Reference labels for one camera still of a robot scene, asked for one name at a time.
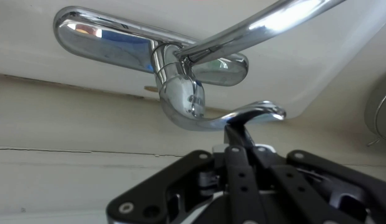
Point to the chrome round sink cap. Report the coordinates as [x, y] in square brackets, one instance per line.
[381, 107]

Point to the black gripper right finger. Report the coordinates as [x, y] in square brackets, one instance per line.
[317, 186]

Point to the chrome kitchen faucet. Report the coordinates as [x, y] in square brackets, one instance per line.
[180, 90]

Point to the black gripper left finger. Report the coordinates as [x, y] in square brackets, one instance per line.
[237, 181]

